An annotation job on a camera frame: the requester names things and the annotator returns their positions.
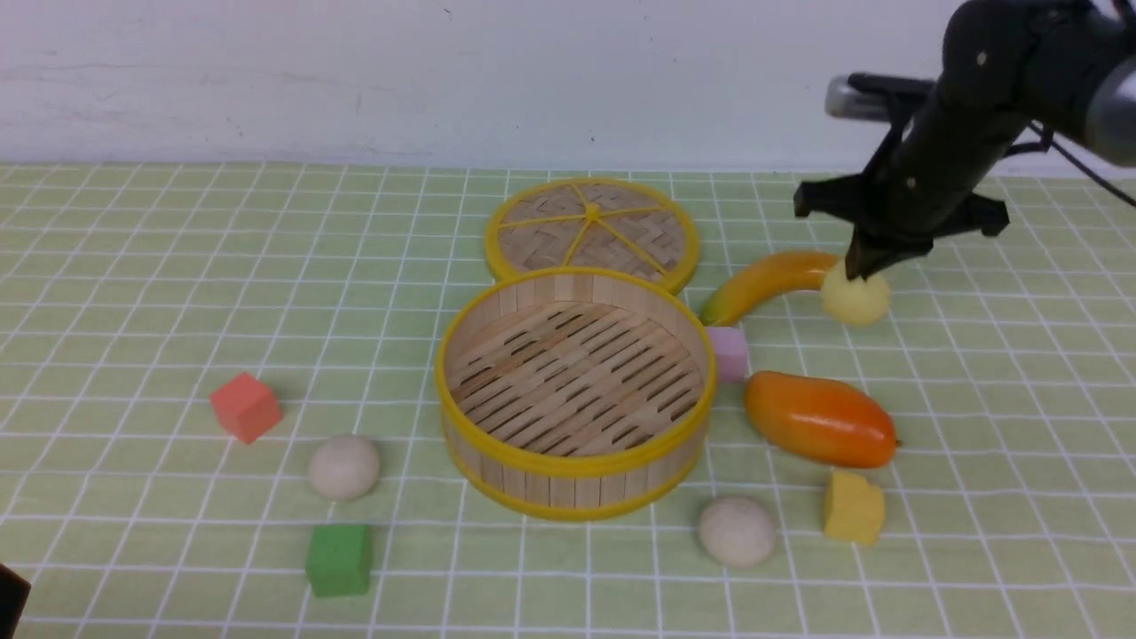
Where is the yellow block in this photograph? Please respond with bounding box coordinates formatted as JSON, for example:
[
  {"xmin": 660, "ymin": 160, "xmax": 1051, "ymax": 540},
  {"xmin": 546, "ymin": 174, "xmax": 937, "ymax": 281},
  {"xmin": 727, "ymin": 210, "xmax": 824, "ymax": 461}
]
[{"xmin": 821, "ymin": 468, "xmax": 886, "ymax": 546}]

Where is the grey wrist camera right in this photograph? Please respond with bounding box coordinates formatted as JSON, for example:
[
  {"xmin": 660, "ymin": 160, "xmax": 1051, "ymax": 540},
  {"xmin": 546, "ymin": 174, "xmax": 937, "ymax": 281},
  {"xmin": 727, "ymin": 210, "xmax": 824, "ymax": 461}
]
[{"xmin": 824, "ymin": 72, "xmax": 934, "ymax": 122}]

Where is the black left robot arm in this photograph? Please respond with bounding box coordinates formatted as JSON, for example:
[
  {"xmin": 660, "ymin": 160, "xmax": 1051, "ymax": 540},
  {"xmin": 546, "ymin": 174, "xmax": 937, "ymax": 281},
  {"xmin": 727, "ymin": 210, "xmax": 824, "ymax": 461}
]
[{"xmin": 0, "ymin": 564, "xmax": 31, "ymax": 639}]

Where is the white bun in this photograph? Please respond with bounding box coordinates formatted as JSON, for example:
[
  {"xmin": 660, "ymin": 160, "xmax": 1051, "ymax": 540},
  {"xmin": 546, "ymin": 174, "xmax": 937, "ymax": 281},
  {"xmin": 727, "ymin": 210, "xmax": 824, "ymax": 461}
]
[
  {"xmin": 698, "ymin": 496, "xmax": 777, "ymax": 569},
  {"xmin": 308, "ymin": 434, "xmax": 382, "ymax": 503}
]

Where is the orange toy mango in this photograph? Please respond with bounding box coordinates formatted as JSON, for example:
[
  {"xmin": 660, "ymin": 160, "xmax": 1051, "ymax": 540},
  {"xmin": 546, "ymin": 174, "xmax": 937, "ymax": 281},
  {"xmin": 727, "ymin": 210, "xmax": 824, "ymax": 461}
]
[{"xmin": 744, "ymin": 370, "xmax": 900, "ymax": 468}]

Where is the yellow toy banana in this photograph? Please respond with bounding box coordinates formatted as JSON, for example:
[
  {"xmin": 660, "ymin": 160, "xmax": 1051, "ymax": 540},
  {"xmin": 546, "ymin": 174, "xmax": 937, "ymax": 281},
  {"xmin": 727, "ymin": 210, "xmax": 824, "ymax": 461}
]
[{"xmin": 699, "ymin": 250, "xmax": 841, "ymax": 327}]

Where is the red cube block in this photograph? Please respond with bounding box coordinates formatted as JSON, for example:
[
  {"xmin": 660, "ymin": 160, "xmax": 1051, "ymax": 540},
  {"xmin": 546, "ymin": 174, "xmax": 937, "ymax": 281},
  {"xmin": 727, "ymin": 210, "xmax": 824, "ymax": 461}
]
[{"xmin": 209, "ymin": 372, "xmax": 284, "ymax": 445}]

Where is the woven bamboo steamer lid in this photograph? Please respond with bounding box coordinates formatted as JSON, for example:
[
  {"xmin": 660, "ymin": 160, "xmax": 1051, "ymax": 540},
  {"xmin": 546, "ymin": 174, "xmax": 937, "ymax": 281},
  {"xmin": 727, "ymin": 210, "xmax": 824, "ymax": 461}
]
[{"xmin": 484, "ymin": 177, "xmax": 701, "ymax": 294}]

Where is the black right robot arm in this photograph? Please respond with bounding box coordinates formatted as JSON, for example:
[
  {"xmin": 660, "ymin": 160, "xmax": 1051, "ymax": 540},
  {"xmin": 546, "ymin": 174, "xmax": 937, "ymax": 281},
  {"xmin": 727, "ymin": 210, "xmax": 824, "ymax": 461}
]
[{"xmin": 793, "ymin": 1, "xmax": 1135, "ymax": 280}]

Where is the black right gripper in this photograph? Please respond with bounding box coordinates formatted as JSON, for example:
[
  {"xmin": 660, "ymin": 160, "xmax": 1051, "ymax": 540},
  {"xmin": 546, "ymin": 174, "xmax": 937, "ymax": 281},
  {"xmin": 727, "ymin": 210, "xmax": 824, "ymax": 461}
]
[{"xmin": 793, "ymin": 89, "xmax": 1011, "ymax": 280}]

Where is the bamboo steamer tray yellow rim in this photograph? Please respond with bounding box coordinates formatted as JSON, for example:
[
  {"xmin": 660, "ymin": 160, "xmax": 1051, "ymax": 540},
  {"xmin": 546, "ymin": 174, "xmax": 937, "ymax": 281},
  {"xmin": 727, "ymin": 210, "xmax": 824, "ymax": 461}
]
[{"xmin": 434, "ymin": 267, "xmax": 718, "ymax": 521}]

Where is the pink cube block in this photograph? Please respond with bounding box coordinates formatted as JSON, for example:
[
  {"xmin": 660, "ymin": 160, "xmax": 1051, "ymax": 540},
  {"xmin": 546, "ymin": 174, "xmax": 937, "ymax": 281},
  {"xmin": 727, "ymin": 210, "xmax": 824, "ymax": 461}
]
[{"xmin": 705, "ymin": 325, "xmax": 749, "ymax": 383}]

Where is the green cube block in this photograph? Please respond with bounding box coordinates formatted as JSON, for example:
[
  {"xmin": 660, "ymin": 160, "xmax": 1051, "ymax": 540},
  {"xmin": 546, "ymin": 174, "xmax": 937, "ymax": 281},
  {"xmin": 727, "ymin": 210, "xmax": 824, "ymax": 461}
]
[{"xmin": 304, "ymin": 525, "xmax": 373, "ymax": 598}]

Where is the pale yellow bun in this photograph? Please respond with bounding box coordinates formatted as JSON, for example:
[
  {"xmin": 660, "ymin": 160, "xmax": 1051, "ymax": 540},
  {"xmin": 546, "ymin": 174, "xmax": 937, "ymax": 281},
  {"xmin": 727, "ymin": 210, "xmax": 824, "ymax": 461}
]
[{"xmin": 820, "ymin": 259, "xmax": 891, "ymax": 325}]

